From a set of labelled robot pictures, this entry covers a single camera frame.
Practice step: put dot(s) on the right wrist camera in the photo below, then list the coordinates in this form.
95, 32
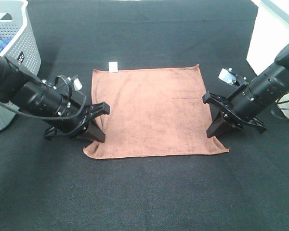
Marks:
231, 78

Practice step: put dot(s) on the grey perforated laundry basket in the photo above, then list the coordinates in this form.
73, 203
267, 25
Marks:
22, 48

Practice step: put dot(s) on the brown microfibre towel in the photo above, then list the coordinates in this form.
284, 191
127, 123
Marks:
154, 112

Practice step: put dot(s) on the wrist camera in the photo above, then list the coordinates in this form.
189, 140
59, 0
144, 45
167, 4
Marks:
231, 78
75, 83

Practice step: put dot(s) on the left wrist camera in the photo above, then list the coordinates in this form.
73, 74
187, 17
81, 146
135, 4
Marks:
75, 83

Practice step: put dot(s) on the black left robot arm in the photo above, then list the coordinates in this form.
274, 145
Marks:
51, 103

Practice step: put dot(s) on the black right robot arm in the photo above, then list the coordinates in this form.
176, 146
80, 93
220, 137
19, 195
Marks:
272, 83

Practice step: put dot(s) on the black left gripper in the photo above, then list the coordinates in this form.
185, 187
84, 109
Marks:
78, 122

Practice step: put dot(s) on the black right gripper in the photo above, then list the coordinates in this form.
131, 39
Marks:
235, 113

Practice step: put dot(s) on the white plastic bin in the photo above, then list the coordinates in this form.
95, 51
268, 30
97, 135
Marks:
270, 33

